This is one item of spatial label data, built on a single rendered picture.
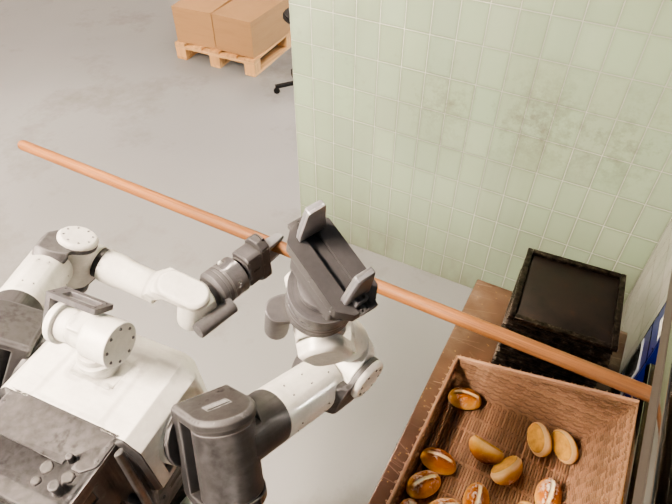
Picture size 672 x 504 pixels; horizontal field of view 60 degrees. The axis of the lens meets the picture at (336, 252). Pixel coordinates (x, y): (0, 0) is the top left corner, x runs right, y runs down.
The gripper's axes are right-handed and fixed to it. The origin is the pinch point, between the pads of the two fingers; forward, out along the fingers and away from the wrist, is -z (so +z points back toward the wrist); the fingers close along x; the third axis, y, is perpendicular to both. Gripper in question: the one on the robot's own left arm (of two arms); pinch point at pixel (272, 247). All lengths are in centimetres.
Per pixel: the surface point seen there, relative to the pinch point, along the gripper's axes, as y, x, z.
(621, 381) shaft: 75, -1, -17
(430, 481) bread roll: 50, 55, -3
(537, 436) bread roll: 65, 55, -33
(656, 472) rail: 83, -25, 13
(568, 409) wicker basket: 68, 50, -42
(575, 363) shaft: 67, -1, -15
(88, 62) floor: -348, 117, -126
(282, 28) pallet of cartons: -245, 98, -237
